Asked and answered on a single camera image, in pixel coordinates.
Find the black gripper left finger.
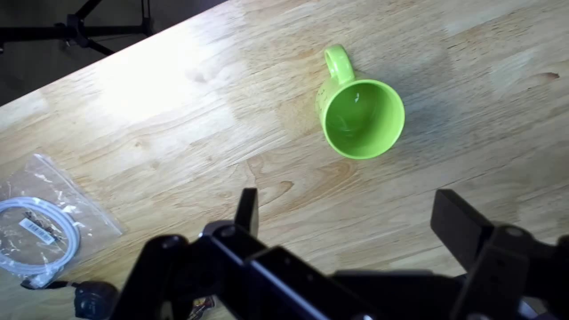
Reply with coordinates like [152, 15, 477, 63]
[235, 189, 260, 237]

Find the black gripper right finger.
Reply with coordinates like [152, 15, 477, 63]
[431, 189, 495, 271]

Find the small black round object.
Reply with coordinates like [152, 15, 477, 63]
[74, 281, 120, 320]

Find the clear bag with white cable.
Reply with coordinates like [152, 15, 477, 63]
[0, 155, 123, 290]

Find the black camera tripod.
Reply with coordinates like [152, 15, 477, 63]
[0, 0, 154, 55]

